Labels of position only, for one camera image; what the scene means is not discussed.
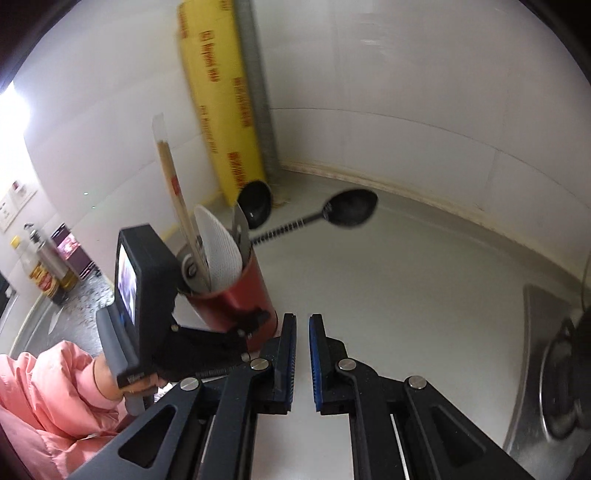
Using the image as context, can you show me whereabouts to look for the steel top oil dispenser bottle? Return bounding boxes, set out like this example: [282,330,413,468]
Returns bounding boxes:
[23,224,79,291]

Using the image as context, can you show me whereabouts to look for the black spoon with spring handle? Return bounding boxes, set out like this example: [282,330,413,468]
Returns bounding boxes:
[249,188,379,245]

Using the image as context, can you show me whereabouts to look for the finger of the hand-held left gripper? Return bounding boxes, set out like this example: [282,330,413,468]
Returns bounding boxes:
[159,309,278,384]

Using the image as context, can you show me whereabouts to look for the yellow cap sauce bottle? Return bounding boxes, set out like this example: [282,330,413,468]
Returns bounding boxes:
[10,236,61,305]

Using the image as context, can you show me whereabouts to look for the person's left hand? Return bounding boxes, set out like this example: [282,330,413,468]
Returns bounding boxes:
[91,358,160,401]

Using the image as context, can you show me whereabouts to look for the white wall socket with switch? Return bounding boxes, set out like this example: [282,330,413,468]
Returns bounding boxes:
[7,180,38,208]

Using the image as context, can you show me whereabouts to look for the smartphone with lit screen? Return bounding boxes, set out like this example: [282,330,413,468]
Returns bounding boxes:
[50,224,95,280]

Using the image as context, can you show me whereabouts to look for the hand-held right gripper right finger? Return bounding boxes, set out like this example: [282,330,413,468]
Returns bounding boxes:
[309,313,532,480]

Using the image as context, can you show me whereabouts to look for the black plastic ladle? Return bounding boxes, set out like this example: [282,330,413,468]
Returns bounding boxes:
[237,180,273,230]

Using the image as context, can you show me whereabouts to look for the yellow cling wrap roll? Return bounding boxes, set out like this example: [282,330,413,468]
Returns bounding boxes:
[178,0,269,208]

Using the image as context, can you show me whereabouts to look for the red metal utensil holder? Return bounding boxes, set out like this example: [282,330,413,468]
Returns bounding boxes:
[178,249,278,354]

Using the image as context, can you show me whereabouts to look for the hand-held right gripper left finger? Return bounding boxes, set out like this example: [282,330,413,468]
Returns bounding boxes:
[69,313,297,480]

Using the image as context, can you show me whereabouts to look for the white rice paddle slotted handle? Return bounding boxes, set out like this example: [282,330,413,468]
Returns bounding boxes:
[193,204,243,294]

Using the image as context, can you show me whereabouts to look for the person's left forearm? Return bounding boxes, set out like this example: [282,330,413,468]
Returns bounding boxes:
[0,340,134,480]

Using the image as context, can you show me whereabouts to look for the paper chopsticks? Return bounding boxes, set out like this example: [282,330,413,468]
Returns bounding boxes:
[151,113,213,294]

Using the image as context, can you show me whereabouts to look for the stainless steel gas stove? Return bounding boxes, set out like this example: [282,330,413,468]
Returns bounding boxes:
[501,284,591,480]

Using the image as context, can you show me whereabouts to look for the grey metal pipe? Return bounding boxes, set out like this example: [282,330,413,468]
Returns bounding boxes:
[235,0,289,204]

